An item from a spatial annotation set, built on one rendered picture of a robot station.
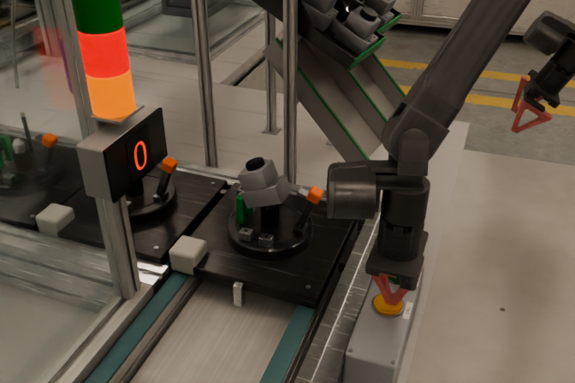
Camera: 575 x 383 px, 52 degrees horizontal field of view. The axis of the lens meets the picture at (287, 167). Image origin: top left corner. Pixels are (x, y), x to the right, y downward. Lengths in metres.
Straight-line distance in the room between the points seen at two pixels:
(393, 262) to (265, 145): 0.73
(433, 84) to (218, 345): 0.46
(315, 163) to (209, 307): 0.55
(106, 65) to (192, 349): 0.42
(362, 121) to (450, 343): 0.46
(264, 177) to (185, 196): 0.23
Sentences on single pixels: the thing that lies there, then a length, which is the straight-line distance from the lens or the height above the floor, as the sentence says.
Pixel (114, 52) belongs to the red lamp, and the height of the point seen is 1.34.
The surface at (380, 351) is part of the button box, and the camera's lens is 0.82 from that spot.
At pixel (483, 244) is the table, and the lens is 1.19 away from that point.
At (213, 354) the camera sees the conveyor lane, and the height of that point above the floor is 0.92.
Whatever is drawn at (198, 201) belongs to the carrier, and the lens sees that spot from 1.06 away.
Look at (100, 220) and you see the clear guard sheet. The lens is 0.81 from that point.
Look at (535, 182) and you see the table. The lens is 1.41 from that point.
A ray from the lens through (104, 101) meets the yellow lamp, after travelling 0.70.
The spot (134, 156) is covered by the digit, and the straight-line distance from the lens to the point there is 0.74.
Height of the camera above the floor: 1.57
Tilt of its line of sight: 31 degrees down
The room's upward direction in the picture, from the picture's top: straight up
